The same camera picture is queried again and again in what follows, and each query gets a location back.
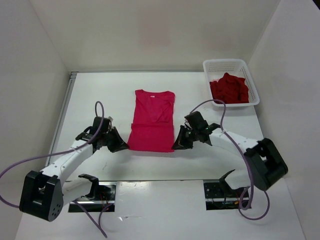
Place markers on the white plastic basket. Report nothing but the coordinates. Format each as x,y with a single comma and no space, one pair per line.
214,69

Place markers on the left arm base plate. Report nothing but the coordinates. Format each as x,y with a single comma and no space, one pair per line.
106,196

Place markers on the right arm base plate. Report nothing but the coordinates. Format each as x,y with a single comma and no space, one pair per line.
217,198

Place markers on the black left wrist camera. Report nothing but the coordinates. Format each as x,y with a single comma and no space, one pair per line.
105,124

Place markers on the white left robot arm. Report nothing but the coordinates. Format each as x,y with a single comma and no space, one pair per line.
45,192

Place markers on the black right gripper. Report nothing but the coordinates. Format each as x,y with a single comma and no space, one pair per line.
188,136

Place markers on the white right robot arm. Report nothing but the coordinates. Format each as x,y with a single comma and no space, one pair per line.
265,165

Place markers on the pink-red t-shirt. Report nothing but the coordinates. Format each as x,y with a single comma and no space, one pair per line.
152,128

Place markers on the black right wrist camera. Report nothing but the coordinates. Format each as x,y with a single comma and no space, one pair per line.
196,120

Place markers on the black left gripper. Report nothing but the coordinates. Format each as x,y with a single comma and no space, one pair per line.
110,139

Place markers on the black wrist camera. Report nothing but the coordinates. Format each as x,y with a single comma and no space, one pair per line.
105,124
196,120

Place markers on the dark red t-shirt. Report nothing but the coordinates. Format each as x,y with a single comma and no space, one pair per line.
230,89

